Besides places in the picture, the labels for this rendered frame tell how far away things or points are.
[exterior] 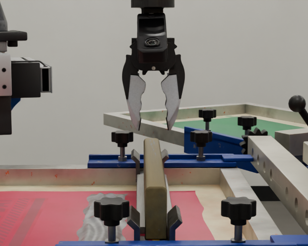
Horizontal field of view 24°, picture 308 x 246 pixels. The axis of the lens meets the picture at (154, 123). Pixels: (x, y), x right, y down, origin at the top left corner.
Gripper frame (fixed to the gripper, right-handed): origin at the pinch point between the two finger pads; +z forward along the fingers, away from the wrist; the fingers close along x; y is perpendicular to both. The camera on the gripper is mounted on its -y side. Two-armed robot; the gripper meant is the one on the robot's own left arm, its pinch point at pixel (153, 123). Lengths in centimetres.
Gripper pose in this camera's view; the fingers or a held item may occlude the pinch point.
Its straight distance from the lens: 116.3
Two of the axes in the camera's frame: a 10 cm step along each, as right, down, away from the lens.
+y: -0.3, -1.3, 9.9
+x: -10.0, 0.1, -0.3
